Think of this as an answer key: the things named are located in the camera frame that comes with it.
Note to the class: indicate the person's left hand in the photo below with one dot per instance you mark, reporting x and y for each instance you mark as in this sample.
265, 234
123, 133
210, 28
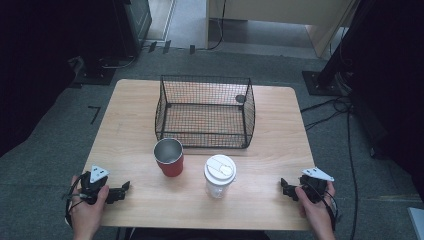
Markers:
86, 215

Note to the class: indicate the person's right hand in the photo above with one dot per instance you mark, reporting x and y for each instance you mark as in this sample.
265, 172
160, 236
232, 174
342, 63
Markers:
316, 215

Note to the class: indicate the white flat object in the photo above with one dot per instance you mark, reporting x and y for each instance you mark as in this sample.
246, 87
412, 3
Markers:
417, 223

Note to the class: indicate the black metal stand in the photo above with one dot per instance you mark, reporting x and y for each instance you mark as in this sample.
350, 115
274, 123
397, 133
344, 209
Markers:
336, 56

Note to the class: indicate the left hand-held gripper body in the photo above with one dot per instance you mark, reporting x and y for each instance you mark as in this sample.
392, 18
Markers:
93, 181

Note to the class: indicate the black curtain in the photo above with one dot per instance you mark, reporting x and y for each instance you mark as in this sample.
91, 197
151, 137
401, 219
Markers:
33, 66
396, 83

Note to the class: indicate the beige wooden furniture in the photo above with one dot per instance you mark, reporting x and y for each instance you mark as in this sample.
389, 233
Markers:
280, 11

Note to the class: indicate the red metal cup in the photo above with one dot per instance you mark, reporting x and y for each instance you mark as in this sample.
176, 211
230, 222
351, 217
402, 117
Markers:
170, 163

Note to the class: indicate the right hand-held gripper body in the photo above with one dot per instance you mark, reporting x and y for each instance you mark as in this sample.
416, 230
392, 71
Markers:
315, 186

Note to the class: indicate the large black base plate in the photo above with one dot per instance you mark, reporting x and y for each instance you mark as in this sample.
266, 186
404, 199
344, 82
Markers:
311, 85

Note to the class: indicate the white lidded cup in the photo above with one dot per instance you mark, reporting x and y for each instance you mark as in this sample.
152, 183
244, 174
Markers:
219, 176

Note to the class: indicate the black tape strip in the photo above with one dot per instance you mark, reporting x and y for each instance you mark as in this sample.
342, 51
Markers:
166, 46
192, 49
152, 46

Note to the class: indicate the small black base plate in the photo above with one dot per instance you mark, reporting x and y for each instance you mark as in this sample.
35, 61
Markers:
96, 76

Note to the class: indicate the person's dark clothing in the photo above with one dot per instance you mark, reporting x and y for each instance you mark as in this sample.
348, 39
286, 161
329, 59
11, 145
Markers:
200, 235

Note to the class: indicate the black cabinet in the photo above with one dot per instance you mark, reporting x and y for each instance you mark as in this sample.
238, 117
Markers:
133, 26

